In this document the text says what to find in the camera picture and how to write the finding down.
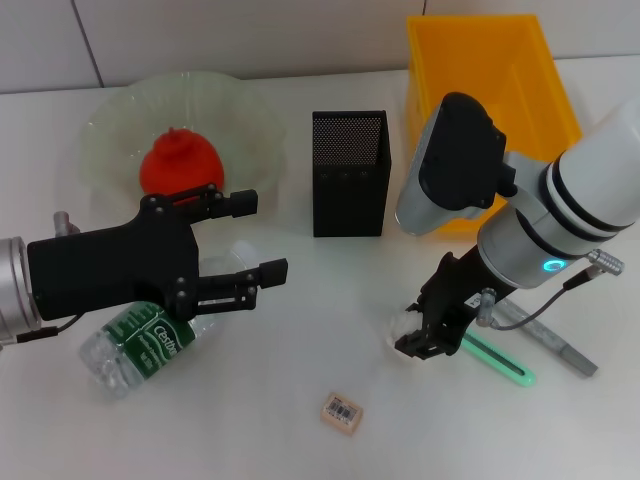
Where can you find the grey pen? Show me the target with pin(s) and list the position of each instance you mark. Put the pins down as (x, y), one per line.
(555, 345)

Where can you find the clear green-label water bottle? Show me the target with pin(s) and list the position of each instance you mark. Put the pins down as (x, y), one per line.
(130, 350)

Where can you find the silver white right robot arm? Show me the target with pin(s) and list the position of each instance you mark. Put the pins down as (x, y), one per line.
(575, 200)

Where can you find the beige eraser with barcode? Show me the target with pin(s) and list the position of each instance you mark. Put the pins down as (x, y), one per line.
(340, 413)

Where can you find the pale green glass fruit plate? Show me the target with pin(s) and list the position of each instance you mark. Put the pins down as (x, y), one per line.
(240, 130)

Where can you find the black mesh pen holder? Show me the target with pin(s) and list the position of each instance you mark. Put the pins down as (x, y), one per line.
(350, 195)

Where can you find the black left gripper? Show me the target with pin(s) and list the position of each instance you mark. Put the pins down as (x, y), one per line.
(110, 270)

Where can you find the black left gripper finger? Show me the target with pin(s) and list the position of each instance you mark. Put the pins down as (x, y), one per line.
(272, 272)

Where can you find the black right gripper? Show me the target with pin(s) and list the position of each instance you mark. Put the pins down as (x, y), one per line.
(455, 295)

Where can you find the red tomato-like fruit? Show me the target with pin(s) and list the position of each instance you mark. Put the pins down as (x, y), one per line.
(180, 160)

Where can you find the green utility knife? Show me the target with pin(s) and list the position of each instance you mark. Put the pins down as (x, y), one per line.
(505, 367)

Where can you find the white paper ball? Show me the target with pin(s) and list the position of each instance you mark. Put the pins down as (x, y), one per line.
(400, 325)

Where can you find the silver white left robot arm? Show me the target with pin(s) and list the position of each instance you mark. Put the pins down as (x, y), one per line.
(12, 290)

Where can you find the yellow plastic bin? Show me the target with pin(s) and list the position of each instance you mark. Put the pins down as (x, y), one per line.
(475, 60)

